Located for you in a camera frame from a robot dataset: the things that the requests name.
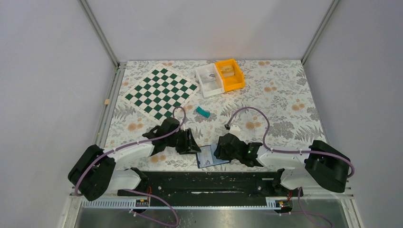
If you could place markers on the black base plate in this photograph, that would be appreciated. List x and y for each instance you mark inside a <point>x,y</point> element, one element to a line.
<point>214,188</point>

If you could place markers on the navy blue card holder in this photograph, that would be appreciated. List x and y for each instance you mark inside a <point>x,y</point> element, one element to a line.
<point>217,161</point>

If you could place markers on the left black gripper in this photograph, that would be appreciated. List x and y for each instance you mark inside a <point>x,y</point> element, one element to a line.
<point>185,148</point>

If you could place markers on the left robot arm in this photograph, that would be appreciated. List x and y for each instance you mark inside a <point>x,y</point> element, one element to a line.
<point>98,172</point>

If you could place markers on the teal block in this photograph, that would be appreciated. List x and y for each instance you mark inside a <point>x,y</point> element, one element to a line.
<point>202,112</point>

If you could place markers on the floral table mat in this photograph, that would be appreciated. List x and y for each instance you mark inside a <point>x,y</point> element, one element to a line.
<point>278,88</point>

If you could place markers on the green white chessboard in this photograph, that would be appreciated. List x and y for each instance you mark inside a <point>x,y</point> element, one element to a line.
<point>159,91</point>

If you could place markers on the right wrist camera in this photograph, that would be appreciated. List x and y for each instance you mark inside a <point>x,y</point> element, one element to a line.
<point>232,128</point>

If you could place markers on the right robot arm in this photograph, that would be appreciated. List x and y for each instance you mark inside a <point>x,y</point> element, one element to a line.
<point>318,165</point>

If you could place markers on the perforated metal rail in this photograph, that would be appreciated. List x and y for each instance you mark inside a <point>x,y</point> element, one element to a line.
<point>143,203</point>

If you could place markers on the white plastic bin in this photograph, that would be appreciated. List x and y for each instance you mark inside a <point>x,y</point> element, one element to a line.
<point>212,88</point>

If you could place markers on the orange plastic bin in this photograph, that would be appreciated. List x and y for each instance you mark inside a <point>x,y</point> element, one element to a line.
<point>234,82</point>

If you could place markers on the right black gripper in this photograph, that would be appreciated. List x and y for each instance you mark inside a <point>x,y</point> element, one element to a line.
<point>220,153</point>

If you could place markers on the wooden block in orange bin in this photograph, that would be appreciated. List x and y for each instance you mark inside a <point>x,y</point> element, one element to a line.
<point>227,71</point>

